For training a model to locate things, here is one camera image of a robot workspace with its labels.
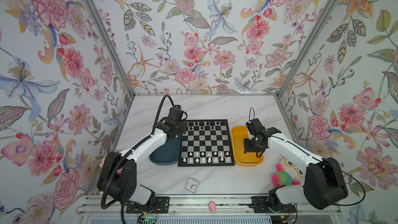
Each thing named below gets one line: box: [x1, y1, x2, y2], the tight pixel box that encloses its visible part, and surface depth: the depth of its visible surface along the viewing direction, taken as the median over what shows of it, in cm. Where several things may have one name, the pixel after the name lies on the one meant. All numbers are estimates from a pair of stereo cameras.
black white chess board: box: [177, 119, 235, 167], surface depth 95 cm
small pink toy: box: [208, 200, 217, 213], surface depth 75 cm
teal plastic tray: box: [149, 134, 181, 166], surface depth 88 cm
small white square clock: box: [184, 177, 199, 194], surface depth 80 cm
